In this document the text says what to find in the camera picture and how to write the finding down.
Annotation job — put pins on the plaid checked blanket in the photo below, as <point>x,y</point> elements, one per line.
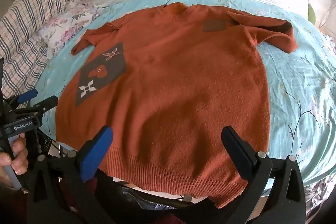
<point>25,56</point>

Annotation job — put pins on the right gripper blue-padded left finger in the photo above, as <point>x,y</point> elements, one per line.
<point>87,162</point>

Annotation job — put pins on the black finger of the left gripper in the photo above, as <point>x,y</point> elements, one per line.
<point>43,106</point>

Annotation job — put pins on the light blue floral bedsheet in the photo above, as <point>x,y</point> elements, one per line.
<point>301,90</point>

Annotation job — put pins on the person's left hand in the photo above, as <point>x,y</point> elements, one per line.
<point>15,165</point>

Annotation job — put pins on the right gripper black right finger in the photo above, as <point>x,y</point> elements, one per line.
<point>254,169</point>

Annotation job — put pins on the pink floral white cloth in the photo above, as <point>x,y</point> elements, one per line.
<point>58,30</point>

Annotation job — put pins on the orange knitted sweater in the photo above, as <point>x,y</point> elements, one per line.
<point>166,80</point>

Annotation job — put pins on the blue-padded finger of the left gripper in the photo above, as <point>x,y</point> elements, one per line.
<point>25,97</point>

